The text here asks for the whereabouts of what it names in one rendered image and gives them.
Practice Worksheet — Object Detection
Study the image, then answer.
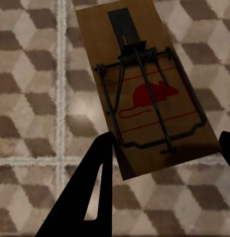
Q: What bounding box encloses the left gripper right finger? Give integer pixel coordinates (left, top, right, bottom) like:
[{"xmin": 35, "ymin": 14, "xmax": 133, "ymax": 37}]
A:
[{"xmin": 219, "ymin": 131, "xmax": 230, "ymax": 165}]

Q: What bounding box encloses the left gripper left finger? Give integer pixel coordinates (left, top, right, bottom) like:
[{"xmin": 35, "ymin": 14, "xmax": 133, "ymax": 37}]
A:
[{"xmin": 35, "ymin": 131, "xmax": 113, "ymax": 237}]

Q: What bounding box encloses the mousetrap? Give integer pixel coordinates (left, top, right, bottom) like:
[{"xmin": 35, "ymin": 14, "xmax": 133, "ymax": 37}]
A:
[{"xmin": 75, "ymin": 0, "xmax": 223, "ymax": 181}]

